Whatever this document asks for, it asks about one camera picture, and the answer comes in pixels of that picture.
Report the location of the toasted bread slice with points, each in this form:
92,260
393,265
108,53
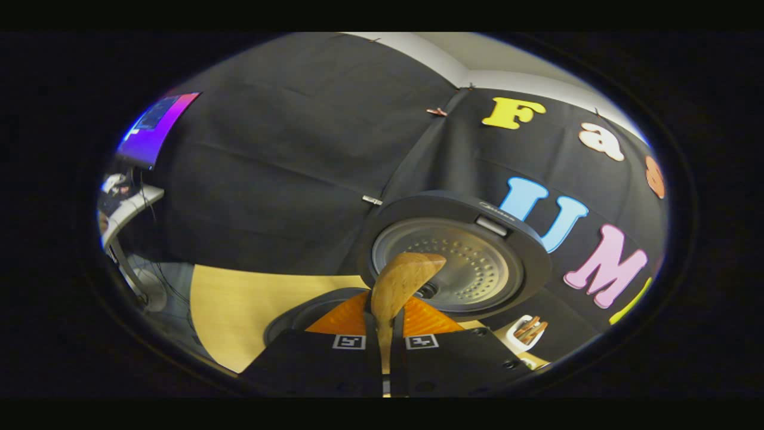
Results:
535,332
526,326

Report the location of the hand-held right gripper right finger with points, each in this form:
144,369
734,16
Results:
453,361

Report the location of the dark grey rice cooker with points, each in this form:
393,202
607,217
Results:
507,298

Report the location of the purple lit monitor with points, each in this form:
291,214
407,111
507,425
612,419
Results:
158,128

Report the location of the white cloth clip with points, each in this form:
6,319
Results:
372,200

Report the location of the white desk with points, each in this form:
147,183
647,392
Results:
134,209

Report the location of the wooden spoon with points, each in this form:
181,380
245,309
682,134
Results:
403,280

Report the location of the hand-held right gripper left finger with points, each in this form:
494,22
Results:
322,364

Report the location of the white toaster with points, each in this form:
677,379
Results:
512,340

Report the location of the reddish cloth clip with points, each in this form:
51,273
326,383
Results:
436,111

